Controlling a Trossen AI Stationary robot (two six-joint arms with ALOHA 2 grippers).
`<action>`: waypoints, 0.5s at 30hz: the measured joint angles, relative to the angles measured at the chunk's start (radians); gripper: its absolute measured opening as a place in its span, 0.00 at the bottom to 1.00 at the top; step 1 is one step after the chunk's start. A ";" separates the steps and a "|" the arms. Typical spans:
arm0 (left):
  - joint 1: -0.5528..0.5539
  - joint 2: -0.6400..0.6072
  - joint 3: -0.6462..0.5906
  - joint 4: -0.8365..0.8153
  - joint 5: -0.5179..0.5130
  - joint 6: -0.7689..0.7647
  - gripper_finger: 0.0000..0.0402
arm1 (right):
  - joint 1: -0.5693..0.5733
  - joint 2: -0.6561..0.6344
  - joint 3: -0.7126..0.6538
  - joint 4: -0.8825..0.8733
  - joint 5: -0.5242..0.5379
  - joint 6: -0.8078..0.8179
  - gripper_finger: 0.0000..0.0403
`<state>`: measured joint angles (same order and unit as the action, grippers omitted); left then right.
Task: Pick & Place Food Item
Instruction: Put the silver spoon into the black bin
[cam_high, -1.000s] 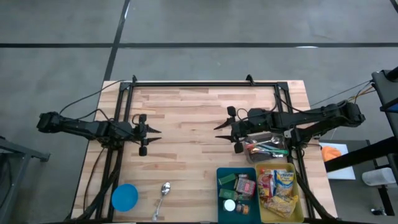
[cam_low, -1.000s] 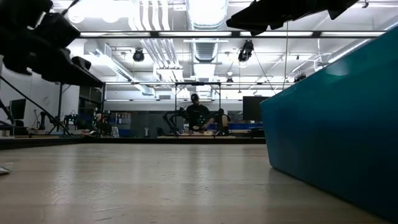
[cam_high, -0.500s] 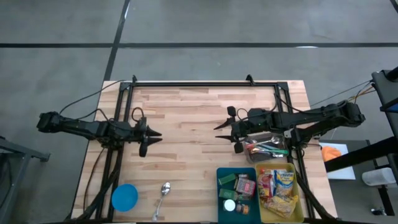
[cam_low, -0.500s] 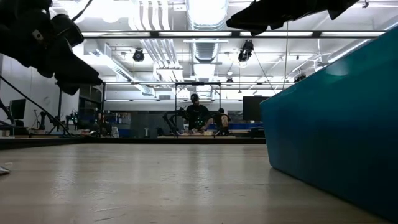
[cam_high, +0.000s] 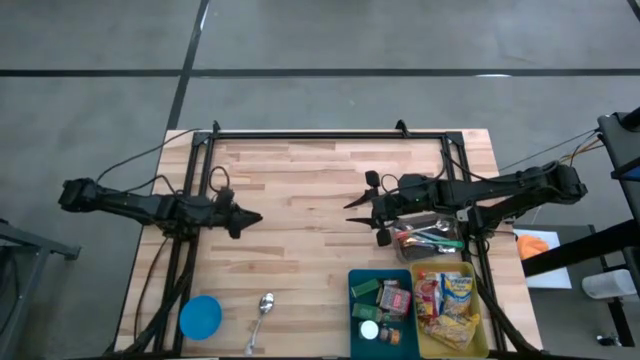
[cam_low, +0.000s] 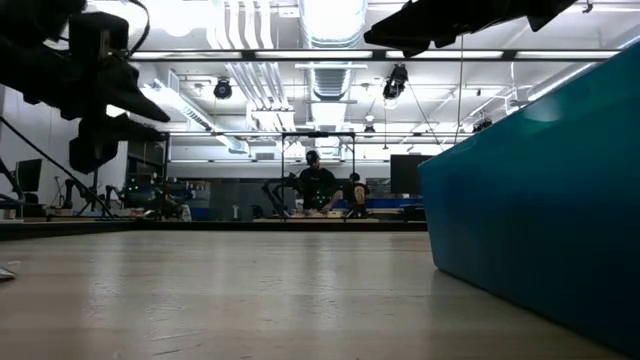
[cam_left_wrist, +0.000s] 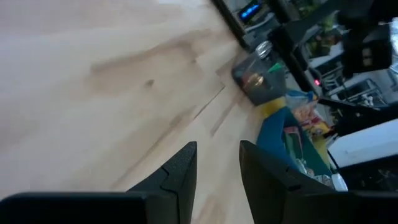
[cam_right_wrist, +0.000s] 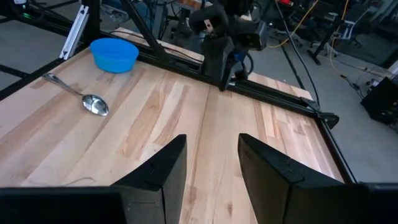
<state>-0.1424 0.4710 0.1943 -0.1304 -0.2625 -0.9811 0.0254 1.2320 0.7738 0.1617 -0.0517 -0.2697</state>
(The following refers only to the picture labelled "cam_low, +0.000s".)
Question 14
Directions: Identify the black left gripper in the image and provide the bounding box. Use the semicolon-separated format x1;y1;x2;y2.
0;37;171;174

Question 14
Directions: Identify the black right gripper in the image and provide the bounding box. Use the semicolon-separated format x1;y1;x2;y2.
363;0;579;59

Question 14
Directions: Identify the black ceiling spot lamp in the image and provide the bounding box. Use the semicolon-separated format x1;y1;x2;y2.
382;63;410;100
213;77;234;100

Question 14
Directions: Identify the black computer monitor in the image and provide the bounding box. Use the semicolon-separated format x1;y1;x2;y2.
14;157;44;204

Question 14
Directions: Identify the black rig light bar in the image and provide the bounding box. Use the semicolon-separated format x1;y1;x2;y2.
129;48;621;63

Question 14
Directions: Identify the black background screen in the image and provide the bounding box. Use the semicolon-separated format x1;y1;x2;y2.
389;154;435;196

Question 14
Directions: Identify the teal plastic bin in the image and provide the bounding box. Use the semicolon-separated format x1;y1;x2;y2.
418;42;640;357

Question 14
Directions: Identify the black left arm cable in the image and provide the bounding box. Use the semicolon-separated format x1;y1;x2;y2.
0;157;25;207
0;115;116;220

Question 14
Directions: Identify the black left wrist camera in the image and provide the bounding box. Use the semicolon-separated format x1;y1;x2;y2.
68;12;131;59

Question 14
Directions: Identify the black left wrist camera cable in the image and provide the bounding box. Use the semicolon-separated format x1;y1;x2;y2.
124;0;152;57

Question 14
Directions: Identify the black aluminium table frame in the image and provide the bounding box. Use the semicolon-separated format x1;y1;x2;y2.
0;219;430;242

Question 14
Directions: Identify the white ventilation duct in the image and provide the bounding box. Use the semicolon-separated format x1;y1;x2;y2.
298;0;370;101

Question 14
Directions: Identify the black background rig frame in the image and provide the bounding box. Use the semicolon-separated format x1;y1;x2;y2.
89;128;476;221

